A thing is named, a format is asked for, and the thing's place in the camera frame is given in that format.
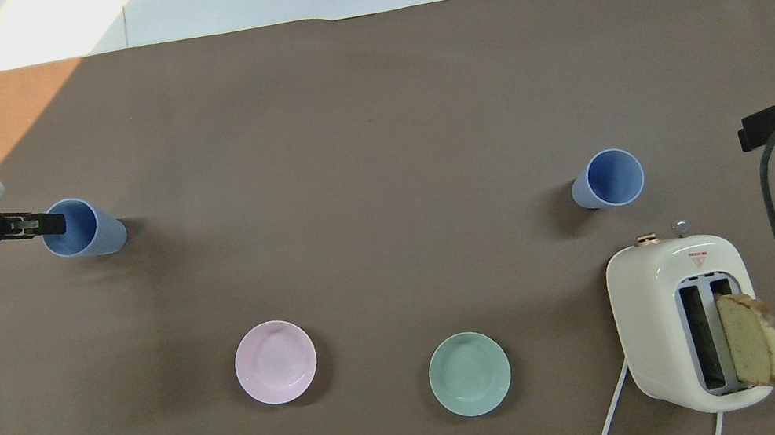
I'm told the blue cup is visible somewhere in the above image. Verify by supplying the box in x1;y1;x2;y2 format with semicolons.
36;189;131;266
565;144;650;216

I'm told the bread slice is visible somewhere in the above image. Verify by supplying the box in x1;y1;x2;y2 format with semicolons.
713;284;775;395

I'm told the cream toaster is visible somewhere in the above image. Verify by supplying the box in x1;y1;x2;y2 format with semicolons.
597;210;775;430

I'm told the pink plate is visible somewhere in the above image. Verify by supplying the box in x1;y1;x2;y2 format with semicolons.
228;313;325;412

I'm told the green plate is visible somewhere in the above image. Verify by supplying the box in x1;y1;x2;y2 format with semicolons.
422;325;518;424

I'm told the white power cord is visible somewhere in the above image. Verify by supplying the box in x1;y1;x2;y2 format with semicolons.
584;342;730;435

